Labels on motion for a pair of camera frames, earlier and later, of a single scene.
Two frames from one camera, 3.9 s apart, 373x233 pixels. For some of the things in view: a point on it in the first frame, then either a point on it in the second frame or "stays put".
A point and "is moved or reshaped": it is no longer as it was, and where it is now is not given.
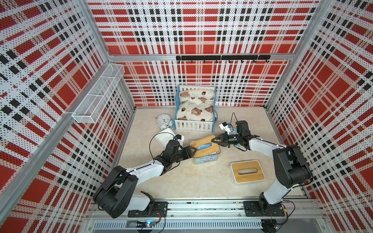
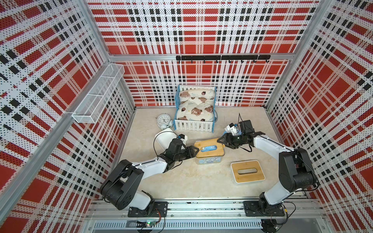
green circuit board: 148,224 stays put
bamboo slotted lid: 214,148 is moved or reshaped
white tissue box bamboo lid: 245,172 stays put
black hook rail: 254,57 stays put
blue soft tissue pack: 210,158 -> 208,148
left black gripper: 187,150 stays put
